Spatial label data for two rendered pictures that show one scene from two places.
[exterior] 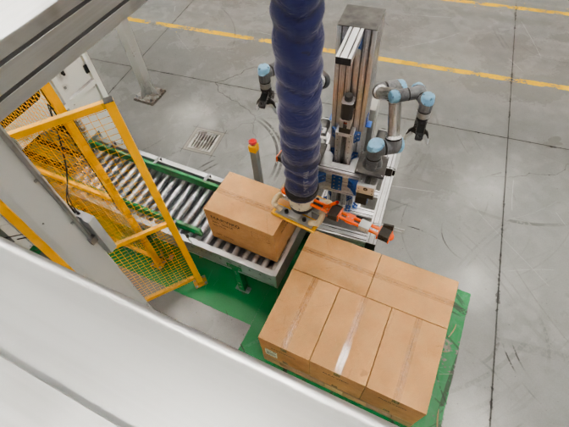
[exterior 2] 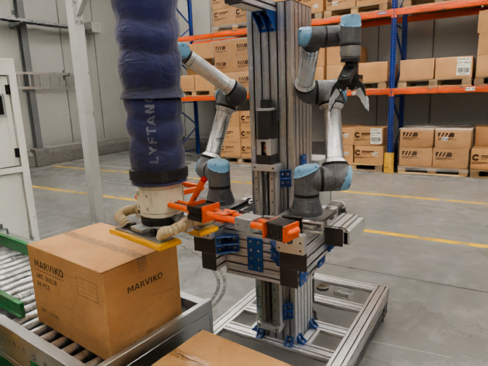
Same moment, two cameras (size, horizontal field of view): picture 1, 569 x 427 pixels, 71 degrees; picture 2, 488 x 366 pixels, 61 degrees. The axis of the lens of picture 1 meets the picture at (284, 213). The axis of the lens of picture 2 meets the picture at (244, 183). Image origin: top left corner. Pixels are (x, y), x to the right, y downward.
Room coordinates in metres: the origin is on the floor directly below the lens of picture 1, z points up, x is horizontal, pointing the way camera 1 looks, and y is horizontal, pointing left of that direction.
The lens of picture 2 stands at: (0.10, -0.67, 1.60)
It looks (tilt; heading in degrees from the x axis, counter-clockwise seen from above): 12 degrees down; 8
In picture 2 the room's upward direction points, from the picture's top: 2 degrees counter-clockwise
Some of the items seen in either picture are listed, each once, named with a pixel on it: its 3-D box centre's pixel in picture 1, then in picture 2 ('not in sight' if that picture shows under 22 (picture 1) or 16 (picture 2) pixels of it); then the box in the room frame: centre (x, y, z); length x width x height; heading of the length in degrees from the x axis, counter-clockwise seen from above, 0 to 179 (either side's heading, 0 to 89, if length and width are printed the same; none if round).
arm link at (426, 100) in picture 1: (426, 102); (350, 30); (1.78, -0.87, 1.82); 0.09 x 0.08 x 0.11; 6
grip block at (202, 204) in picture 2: (334, 212); (203, 210); (1.51, -0.33, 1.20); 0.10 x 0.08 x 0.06; 145
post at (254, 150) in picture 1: (259, 182); not in sight; (2.40, 0.21, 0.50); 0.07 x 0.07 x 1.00; 61
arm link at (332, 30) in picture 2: (417, 92); (340, 35); (1.88, -0.84, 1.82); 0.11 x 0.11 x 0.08; 6
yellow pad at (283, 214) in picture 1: (295, 216); (143, 232); (1.58, -0.07, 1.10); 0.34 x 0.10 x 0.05; 55
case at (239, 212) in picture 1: (253, 216); (104, 282); (1.85, 0.25, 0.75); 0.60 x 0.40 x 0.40; 60
